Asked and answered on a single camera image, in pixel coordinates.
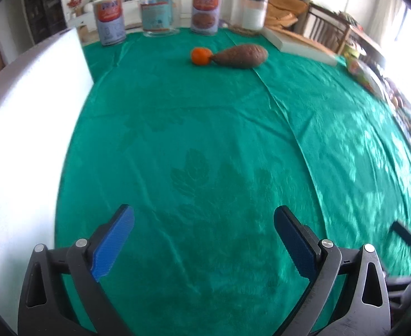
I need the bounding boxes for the large brown sweet potato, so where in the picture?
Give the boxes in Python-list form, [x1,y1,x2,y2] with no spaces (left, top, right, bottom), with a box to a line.
[211,44,268,69]

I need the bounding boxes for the clear jar black lid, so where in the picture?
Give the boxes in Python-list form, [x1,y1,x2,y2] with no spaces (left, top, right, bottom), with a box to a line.
[228,0,268,36]

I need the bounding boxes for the clear glass jar blue label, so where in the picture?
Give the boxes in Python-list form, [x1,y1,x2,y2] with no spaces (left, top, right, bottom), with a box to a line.
[139,0,181,37]

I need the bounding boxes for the green tablecloth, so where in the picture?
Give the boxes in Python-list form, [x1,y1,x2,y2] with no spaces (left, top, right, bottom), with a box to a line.
[55,29,411,335]

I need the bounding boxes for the right red label can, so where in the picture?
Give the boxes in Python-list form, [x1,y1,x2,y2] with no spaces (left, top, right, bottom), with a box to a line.
[191,0,222,35]

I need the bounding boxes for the white flat book box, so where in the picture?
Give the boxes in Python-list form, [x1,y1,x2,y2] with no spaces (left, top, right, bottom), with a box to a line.
[262,27,337,66]

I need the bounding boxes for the left red label can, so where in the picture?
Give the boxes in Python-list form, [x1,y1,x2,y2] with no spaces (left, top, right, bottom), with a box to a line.
[93,0,126,46]

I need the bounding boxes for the white cardboard box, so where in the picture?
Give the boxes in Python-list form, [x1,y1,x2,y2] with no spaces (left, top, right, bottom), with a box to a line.
[0,29,93,328]

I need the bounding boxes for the orange cushion lounge chair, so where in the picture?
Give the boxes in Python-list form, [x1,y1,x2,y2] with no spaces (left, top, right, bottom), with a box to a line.
[265,0,308,30]

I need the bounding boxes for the snack bag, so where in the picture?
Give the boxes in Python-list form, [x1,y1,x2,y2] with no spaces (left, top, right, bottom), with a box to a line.
[345,55,387,101]

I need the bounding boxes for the wooden chair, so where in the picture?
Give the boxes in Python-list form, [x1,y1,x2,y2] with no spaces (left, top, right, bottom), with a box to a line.
[302,1,384,64]

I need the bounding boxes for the red label can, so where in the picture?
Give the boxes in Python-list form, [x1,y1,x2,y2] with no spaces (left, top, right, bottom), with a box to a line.
[93,0,126,46]
[191,0,222,35]

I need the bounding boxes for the orange tangerine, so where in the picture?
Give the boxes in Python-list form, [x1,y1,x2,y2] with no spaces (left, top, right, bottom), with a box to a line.
[190,47,213,66]

